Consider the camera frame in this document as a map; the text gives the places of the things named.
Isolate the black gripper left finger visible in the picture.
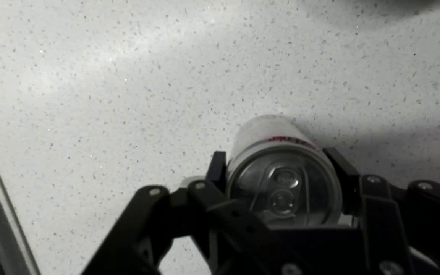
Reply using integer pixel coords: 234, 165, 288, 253
181, 150, 230, 195

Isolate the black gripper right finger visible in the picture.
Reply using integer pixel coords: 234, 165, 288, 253
324, 148, 361, 214

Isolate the silver soda can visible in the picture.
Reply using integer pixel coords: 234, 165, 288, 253
227, 114, 343, 229

